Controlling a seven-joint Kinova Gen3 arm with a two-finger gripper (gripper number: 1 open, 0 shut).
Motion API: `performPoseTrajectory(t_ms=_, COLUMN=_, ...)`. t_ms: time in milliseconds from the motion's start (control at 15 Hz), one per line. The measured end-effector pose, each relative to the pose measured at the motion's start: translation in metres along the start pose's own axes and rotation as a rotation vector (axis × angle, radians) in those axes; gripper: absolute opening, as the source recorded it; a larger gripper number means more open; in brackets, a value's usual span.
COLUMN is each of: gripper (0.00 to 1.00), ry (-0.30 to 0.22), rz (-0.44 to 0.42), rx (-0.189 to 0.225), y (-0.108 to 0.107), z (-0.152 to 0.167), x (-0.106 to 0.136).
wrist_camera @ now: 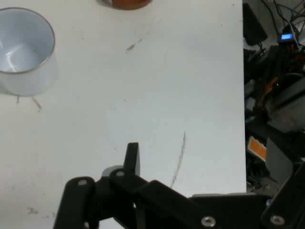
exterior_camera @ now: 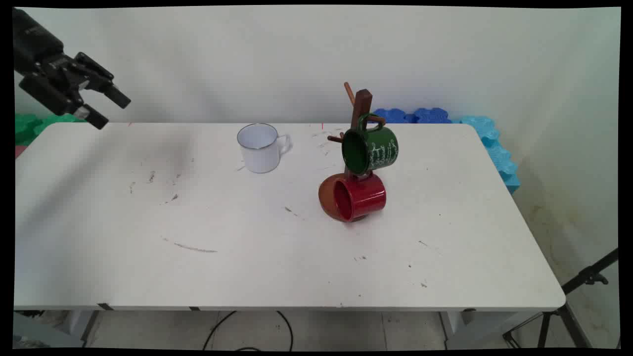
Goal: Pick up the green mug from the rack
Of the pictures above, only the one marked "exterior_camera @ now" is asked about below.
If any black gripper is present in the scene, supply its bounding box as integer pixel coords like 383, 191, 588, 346
14, 7, 132, 131

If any green mug with white script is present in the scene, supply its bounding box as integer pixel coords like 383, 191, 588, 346
341, 113, 399, 176

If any green foam tile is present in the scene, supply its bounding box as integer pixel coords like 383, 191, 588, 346
15, 113, 86, 147

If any white enamel mug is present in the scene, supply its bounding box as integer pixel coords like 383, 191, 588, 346
236, 123, 292, 174

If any white table leg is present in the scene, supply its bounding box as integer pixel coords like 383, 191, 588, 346
63, 310, 100, 348
439, 310, 522, 350

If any brown wooden mug tree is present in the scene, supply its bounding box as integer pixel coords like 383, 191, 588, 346
318, 82, 387, 223

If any red ceramic mug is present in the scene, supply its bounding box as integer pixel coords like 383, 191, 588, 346
332, 172, 387, 222

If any dark blue foam tile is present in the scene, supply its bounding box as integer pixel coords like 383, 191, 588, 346
413, 107, 453, 124
371, 108, 417, 124

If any light blue foam tile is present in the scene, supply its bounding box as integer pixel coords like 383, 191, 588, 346
451, 116, 521, 195

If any black floor cable loop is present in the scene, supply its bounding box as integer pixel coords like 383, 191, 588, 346
202, 311, 294, 352

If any black camera tripod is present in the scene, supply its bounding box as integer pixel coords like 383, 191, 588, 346
503, 247, 619, 349

